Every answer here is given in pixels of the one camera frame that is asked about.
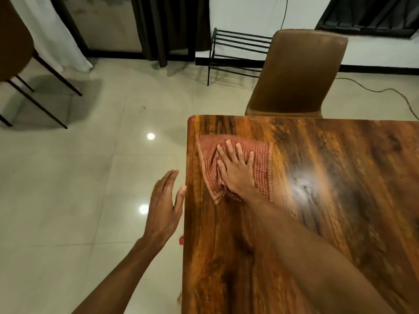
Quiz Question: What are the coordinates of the dark brown curtain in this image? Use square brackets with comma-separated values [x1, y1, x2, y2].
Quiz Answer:
[130, 0, 211, 68]

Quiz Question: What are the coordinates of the person's right forearm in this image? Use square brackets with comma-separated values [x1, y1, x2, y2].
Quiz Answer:
[244, 194, 398, 314]

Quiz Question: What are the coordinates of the red checkered cloth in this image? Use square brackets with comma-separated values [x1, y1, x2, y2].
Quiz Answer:
[196, 135, 275, 205]

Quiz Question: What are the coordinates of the person's right hand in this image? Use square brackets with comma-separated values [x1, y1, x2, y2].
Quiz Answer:
[216, 139, 261, 203]

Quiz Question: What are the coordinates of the glass door with dark frame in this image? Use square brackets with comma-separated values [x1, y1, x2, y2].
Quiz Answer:
[49, 0, 197, 62]

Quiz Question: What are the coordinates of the person's left hand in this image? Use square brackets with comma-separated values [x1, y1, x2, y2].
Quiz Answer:
[140, 169, 187, 250]

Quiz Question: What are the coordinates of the person's left forearm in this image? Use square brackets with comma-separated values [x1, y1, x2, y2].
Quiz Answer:
[71, 237, 165, 314]

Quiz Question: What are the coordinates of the brown leather chair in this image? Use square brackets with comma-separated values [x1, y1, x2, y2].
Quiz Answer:
[245, 29, 349, 119]

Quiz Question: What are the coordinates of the white curtain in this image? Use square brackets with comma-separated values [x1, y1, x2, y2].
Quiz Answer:
[8, 0, 94, 73]

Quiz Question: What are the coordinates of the black cable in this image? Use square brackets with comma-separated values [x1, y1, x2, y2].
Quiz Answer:
[280, 0, 419, 121]

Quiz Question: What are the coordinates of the black metal rack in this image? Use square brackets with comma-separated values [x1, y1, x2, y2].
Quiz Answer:
[207, 27, 273, 87]

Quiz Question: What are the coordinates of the brown chair with black legs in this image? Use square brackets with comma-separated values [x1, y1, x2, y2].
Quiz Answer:
[0, 0, 83, 129]

